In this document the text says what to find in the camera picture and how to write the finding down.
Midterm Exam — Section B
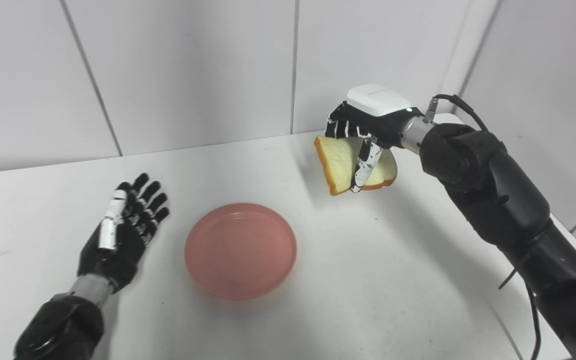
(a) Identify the slice of white bread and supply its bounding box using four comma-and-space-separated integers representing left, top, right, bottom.
313, 135, 399, 196

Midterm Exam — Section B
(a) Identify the pink round plate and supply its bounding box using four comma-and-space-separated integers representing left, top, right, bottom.
184, 202, 298, 301

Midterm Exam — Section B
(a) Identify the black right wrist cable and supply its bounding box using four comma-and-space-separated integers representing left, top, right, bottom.
423, 94, 541, 360

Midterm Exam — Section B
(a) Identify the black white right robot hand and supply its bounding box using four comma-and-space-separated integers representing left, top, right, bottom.
325, 84, 424, 193

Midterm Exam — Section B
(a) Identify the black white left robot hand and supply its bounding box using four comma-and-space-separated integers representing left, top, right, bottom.
77, 173, 171, 294

